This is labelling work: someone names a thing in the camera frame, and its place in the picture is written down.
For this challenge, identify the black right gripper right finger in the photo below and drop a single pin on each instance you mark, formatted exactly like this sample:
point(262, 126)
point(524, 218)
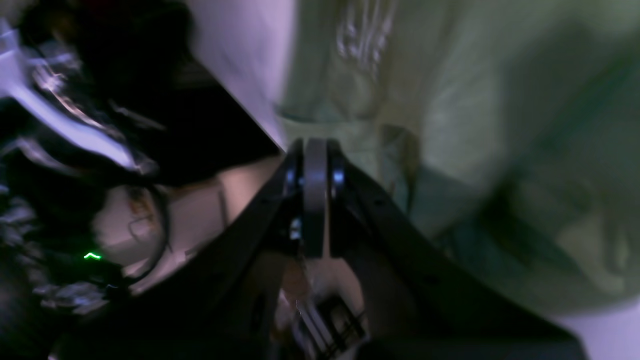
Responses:
point(419, 304)

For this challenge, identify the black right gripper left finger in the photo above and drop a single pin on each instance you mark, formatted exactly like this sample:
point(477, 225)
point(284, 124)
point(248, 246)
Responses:
point(218, 306)

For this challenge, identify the green t-shirt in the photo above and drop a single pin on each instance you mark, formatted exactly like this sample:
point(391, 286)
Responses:
point(506, 130)

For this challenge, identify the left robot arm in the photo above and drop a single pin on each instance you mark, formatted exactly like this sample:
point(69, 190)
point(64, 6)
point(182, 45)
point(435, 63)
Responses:
point(47, 228)

